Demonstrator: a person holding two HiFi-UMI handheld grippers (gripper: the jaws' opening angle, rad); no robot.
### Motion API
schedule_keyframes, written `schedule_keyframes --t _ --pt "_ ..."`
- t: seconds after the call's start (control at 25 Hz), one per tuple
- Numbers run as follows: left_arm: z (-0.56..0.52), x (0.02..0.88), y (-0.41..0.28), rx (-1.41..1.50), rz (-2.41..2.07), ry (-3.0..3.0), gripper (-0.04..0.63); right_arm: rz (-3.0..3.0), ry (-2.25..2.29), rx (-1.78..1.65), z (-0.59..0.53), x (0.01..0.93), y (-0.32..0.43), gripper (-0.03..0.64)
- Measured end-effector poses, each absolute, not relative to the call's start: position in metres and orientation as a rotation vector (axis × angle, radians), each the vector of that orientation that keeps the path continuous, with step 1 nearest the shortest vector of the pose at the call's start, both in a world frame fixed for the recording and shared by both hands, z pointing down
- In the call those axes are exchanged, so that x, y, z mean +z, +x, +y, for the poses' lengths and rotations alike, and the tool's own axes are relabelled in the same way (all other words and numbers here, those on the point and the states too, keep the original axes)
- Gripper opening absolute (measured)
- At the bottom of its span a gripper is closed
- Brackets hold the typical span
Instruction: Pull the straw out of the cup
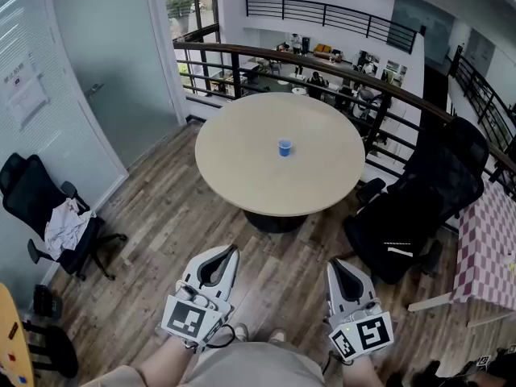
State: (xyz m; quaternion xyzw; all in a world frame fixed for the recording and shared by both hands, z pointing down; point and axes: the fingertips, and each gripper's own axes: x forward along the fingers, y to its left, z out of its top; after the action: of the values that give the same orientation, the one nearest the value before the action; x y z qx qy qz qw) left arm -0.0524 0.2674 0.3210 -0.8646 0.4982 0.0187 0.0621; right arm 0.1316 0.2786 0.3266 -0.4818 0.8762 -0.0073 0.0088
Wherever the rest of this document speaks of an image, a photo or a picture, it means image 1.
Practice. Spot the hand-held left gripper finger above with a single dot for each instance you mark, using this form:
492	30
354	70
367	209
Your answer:
232	272
194	265

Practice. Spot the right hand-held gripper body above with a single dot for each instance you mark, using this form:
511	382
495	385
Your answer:
364	333

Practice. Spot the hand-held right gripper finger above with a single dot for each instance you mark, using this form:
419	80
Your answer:
366	286
332	288

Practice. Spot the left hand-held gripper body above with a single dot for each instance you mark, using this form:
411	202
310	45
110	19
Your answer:
189	317

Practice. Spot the blue cup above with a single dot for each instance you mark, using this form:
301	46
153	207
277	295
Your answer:
285	150

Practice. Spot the person's left forearm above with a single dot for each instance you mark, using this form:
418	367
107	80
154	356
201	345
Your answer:
161	363

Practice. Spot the person's right forearm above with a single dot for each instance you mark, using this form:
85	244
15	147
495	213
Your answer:
363	371

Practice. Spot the person's left shoe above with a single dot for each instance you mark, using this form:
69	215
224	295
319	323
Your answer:
241	332

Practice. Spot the person's shoe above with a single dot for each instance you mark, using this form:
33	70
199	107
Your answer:
241	332
277	335

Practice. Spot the white table leg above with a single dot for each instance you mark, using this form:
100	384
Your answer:
429	302

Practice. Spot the black table base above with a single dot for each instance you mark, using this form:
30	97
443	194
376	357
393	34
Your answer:
276	222

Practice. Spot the person's right shoe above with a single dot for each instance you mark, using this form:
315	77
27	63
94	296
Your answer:
277	335

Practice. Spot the person's beige shorts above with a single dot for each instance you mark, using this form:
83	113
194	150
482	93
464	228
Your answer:
250	367

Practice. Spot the black equipment pile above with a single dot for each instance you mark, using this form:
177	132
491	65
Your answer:
463	373

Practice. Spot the black high-back office chair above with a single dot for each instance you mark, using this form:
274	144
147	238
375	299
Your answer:
427	192

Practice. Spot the pink checkered tablecloth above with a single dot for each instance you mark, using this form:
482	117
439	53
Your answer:
485	240

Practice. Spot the white crumpled cloth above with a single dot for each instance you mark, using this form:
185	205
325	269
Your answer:
64	228

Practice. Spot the black stool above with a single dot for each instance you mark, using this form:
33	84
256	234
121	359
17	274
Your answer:
56	351

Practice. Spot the small black box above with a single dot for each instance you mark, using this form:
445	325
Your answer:
46	300

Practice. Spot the yellow table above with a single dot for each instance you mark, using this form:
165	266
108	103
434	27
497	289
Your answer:
12	337

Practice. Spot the black office chair with cloth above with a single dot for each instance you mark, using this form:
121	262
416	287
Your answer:
28	200

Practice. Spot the frosted glass door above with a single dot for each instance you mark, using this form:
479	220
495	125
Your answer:
109	67

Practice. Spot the wooden top balcony railing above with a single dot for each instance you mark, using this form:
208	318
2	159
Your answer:
322	67

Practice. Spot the black side railing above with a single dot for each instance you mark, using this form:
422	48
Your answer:
481	91

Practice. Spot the white paper notice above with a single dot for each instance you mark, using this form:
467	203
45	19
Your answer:
26	95

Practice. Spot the yellow sofa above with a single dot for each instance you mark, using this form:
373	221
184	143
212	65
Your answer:
322	48

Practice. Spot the black upper balcony railing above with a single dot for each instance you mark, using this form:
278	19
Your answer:
330	14

